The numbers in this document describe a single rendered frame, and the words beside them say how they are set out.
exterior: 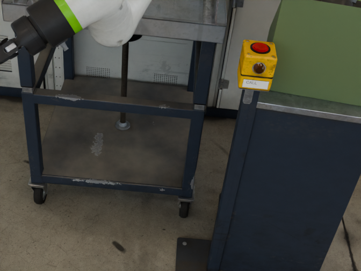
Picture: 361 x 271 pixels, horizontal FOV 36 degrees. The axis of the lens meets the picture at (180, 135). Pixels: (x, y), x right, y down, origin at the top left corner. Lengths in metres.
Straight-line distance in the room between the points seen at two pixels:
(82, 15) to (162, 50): 1.31
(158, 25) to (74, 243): 0.87
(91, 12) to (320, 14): 0.57
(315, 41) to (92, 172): 0.98
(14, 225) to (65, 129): 0.41
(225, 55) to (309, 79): 0.95
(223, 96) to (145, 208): 0.67
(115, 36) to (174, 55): 1.21
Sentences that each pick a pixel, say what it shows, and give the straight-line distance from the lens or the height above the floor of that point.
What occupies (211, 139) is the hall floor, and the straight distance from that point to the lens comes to 2.47.
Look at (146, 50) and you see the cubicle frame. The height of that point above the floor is 0.32.
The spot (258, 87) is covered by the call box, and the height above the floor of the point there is 0.81.
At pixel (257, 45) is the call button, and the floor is 0.91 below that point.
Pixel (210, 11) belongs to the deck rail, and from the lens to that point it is 1.62.
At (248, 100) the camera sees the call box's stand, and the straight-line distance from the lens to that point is 1.44.
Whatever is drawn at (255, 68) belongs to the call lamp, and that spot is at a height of 0.87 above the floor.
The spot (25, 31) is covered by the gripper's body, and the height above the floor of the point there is 1.03.
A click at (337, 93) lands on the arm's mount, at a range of 1.52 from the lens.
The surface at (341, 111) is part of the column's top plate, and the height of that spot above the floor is 0.75.
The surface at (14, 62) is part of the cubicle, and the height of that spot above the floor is 0.20.
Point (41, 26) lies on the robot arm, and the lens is 1.11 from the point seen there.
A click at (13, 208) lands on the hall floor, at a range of 2.17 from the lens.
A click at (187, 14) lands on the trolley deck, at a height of 0.85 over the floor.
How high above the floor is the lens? 1.59
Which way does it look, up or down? 40 degrees down
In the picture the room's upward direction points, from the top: 7 degrees clockwise
